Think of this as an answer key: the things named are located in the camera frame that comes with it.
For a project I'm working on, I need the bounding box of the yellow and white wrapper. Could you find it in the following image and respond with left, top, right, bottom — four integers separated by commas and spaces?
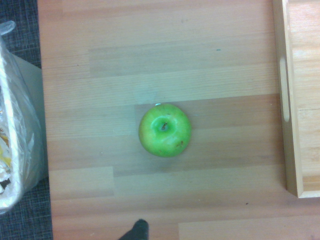
0, 126, 13, 195

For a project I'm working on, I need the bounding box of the grey waste bin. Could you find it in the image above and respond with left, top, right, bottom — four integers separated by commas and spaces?
9, 52, 49, 186

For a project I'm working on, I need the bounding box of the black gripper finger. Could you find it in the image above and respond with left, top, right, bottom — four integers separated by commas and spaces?
117, 218, 150, 240

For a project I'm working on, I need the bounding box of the green apple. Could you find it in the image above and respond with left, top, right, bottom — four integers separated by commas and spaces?
138, 103, 193, 158

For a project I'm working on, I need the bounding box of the clear plastic bin liner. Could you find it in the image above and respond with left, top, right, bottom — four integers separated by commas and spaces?
0, 20, 48, 215

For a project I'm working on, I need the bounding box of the light wooden tray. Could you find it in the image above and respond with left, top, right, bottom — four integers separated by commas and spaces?
271, 0, 320, 199

